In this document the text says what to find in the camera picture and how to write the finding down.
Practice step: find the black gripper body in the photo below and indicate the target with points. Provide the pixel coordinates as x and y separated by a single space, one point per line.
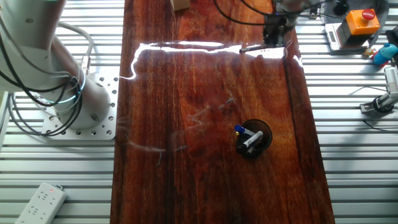
278 25

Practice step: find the blue capped marker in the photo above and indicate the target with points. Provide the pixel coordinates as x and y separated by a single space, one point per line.
240 129

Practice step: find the clear black gel pen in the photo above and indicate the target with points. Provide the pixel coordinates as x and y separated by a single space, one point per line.
252 48

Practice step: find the blue toy figure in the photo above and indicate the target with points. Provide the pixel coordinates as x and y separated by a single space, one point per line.
387 52

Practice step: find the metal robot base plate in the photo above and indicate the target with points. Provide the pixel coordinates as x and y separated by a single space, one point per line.
105 127

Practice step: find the small orange white toy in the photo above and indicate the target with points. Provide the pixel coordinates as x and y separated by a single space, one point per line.
369 52

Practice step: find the grey ridged camera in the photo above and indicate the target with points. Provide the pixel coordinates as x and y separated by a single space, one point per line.
384 101

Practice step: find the white black marker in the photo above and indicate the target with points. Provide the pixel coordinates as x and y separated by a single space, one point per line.
253 139

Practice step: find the dark pen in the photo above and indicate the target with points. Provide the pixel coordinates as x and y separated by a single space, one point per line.
252 148

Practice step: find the grey digital scale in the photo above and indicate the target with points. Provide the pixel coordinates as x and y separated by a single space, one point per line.
332 39

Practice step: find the small cardboard box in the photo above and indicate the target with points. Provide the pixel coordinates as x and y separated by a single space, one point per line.
180 4

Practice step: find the black mesh pen holder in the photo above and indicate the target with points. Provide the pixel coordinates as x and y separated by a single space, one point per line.
262 146

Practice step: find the white power strip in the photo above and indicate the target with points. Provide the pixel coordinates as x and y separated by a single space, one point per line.
42 203

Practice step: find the orange emergency stop button box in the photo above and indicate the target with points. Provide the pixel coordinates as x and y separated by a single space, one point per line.
360 23

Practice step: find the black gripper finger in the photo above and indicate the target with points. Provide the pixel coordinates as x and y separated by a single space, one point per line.
284 40
270 40

